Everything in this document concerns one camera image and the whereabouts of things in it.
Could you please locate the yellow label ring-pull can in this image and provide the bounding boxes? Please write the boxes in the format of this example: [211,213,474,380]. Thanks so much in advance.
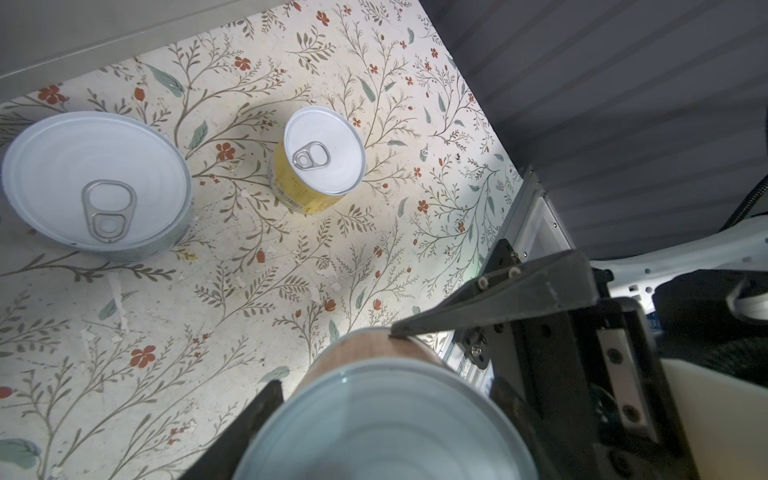
[270,106,366,214]

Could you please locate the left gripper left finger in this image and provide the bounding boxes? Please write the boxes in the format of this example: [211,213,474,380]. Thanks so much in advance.
[180,380,284,480]

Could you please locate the teal label can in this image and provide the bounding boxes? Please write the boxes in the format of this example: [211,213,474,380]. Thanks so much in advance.
[1,112,193,262]

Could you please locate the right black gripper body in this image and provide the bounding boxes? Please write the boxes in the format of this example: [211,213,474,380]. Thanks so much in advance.
[463,268,699,479]

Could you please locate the beige metal cabinet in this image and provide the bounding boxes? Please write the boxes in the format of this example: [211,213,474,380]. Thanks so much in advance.
[1,0,281,102]

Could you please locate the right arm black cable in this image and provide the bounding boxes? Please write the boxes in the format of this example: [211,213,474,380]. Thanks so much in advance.
[719,173,768,232]

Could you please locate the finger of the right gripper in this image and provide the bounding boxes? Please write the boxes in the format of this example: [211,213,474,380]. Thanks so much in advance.
[390,250,600,337]

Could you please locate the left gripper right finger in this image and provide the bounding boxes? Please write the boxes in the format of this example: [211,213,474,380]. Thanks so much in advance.
[488,376,559,480]

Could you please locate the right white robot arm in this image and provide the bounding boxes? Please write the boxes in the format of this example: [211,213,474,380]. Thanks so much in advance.
[391,216,767,479]

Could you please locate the salmon label can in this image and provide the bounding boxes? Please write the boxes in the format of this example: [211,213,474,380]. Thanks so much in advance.
[234,327,539,479]

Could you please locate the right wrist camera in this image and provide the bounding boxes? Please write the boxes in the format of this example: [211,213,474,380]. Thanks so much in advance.
[662,359,768,480]

